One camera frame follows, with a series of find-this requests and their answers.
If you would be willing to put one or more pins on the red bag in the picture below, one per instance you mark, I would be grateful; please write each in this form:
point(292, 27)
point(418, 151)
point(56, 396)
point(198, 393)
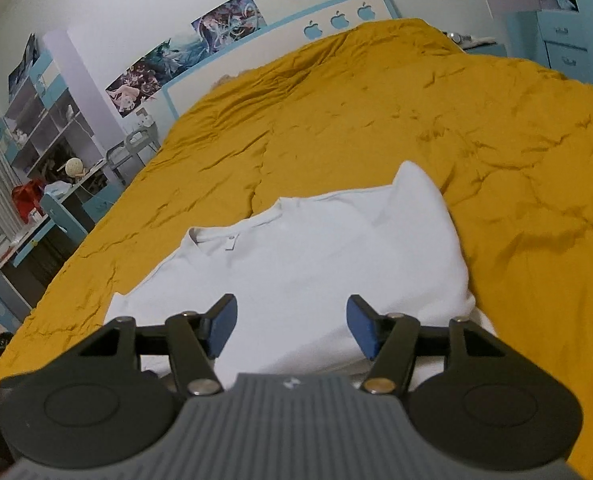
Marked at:
point(26, 200)

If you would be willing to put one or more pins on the anime wall poster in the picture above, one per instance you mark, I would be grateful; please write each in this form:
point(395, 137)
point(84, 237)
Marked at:
point(229, 22)
point(176, 60)
point(129, 92)

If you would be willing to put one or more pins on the yellow blanket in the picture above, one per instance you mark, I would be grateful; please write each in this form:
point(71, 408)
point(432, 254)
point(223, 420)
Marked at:
point(376, 110)

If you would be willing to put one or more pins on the white and blue shelf unit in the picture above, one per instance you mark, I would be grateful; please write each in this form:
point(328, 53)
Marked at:
point(41, 115)

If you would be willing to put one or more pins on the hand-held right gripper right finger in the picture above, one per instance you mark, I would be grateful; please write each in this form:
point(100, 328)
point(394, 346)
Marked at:
point(360, 326)

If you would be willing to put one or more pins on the white t-shirt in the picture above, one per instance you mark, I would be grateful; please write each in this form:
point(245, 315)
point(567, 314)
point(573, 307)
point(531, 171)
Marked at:
point(301, 260)

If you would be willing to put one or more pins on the blue nightstand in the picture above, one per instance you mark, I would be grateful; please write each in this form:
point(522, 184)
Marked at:
point(486, 49)

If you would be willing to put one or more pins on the blue and white desk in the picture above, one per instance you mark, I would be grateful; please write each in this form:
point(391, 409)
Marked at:
point(21, 255)

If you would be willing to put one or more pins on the blue drawer cabinet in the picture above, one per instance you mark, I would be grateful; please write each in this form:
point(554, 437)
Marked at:
point(566, 45)

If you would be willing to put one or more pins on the grey bedside cart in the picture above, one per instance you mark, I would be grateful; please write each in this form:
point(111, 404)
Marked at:
point(136, 147)

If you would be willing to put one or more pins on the blue chair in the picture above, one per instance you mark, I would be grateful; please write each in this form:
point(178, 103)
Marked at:
point(64, 217)

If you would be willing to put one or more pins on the white round lamp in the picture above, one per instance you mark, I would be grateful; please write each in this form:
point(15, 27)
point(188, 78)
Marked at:
point(74, 167)

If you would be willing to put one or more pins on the white and blue headboard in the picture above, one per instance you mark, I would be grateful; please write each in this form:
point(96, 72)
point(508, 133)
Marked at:
point(256, 45)

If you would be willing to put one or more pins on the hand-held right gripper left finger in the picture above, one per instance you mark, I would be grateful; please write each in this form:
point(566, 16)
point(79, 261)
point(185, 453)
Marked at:
point(225, 322)

